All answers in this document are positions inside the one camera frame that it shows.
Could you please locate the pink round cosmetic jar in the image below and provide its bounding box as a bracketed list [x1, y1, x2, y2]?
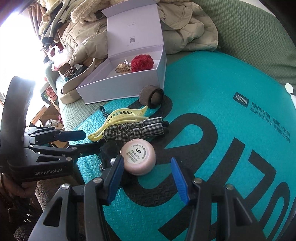
[120, 138, 156, 176]

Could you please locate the black white gingham scrunchie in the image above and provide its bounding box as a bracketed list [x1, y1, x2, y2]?
[103, 116, 169, 143]

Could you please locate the black hair claw clip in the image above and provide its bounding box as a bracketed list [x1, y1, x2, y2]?
[99, 105, 109, 117]

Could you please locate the cream yellow hair claw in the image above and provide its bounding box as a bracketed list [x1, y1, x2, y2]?
[88, 105, 148, 142]

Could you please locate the flower decorated clear hair clip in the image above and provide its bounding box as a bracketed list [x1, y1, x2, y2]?
[115, 59, 131, 74]

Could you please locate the red fuzzy scrunchie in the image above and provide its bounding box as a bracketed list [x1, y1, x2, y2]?
[130, 54, 154, 72]

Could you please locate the person's left hand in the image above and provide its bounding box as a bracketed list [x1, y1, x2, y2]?
[1, 174, 37, 198]

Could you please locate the cream leather handbag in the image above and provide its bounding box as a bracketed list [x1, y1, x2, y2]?
[59, 58, 95, 104]

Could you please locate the teal bubble mailer bag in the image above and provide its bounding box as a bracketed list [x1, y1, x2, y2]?
[69, 50, 296, 241]

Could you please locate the open lavender gift box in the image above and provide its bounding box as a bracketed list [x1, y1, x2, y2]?
[76, 1, 167, 104]

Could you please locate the beige puffer jacket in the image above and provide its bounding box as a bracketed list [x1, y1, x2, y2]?
[38, 0, 219, 68]

